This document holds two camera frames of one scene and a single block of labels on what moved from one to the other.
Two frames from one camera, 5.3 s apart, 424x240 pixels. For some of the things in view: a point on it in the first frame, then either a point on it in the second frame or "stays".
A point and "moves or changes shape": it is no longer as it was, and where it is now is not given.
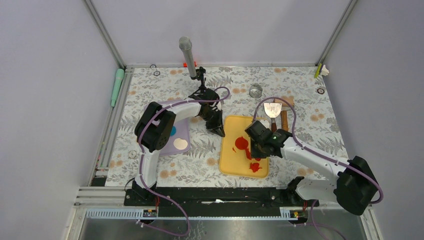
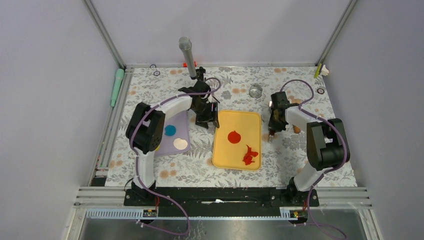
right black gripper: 255,154 -> 272,126
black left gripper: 220,202 stays
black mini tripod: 200,74 stays
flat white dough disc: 180,144 stays
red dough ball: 242,143 -> 234,137
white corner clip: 325,71 stays
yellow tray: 234,162 moves or changes shape
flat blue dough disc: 173,131 stays
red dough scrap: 254,166 -> 248,156
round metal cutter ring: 255,91 stays
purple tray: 179,142 stays
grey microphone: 185,44 stays
